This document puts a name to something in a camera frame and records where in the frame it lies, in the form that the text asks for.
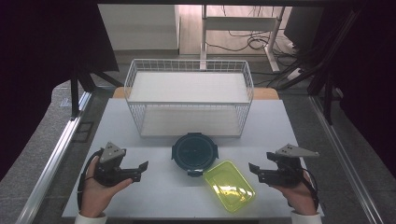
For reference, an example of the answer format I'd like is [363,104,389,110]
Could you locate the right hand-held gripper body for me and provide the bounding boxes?
[259,143,320,188]

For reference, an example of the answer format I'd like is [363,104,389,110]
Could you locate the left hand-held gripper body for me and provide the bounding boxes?
[93,142,143,188]

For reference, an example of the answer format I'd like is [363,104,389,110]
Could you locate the yellow-green plastic container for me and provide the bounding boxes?
[203,160,257,214]

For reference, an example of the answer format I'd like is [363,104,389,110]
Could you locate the round dark lidded container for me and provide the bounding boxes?
[171,133,219,178]

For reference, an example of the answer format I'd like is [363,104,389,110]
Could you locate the white wire shelf rack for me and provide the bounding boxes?
[123,58,255,139]

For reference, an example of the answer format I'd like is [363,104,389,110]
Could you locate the person's right hand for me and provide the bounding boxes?
[270,173,318,217]

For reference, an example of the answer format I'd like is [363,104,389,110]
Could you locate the person's left hand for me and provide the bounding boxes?
[79,157,134,218]

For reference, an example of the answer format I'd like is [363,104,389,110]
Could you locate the person's right white sleeve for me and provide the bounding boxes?
[290,210,323,224]

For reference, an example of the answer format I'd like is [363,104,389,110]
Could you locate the person's white sleeve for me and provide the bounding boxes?
[290,210,323,224]
[74,211,108,224]

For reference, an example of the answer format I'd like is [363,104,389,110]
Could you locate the person's left white sleeve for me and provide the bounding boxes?
[74,211,108,224]

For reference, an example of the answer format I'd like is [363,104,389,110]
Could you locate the wooden table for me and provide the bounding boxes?
[111,87,280,101]

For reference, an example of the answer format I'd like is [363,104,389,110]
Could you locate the black metal stand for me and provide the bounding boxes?
[276,8,365,125]
[69,62,124,120]

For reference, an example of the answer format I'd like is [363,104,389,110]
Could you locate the dark curtain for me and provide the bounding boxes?
[0,0,120,181]
[323,0,396,178]

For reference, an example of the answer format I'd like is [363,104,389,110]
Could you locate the white cabinet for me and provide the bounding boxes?
[97,4,181,51]

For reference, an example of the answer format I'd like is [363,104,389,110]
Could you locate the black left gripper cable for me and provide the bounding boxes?
[77,148,104,211]

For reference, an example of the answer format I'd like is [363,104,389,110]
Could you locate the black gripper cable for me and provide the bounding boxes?
[300,167,320,211]
[77,148,104,211]

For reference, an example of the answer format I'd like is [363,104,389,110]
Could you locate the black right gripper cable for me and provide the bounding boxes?
[300,167,320,211]

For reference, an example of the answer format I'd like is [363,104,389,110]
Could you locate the aluminium rail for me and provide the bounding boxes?
[15,91,92,224]
[309,94,385,224]

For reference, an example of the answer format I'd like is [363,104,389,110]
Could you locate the black floor cables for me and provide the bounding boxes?
[205,5,309,88]

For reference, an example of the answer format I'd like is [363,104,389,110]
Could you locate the white desk frame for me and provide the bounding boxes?
[200,4,286,73]

